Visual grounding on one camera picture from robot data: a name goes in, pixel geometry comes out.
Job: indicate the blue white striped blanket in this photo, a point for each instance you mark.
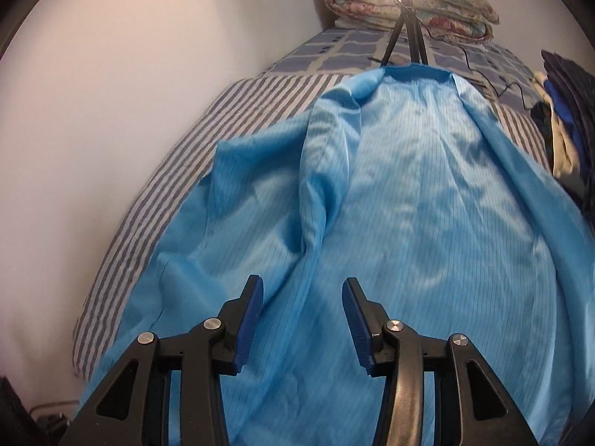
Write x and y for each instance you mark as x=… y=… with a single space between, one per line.
x=153 y=204

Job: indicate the royal blue garment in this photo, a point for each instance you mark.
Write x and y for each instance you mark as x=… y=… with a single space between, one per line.
x=576 y=137

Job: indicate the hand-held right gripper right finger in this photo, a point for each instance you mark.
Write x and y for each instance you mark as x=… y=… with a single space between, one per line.
x=358 y=320

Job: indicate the dark navy puffer jacket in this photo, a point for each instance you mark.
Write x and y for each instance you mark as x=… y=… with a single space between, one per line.
x=576 y=83

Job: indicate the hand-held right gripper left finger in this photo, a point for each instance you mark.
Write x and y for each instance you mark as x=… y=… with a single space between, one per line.
x=248 y=316

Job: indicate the folded floral quilt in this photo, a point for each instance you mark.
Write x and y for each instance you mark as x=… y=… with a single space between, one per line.
x=446 y=14

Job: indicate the cream garment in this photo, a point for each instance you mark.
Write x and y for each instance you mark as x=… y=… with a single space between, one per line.
x=565 y=139

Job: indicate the light blue work coat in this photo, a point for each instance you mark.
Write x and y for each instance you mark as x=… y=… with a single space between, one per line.
x=418 y=195

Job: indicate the blue checked bed sheet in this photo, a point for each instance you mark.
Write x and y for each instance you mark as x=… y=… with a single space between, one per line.
x=344 y=51

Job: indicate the black tripod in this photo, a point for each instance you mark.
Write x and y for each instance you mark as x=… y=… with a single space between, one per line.
x=392 y=39

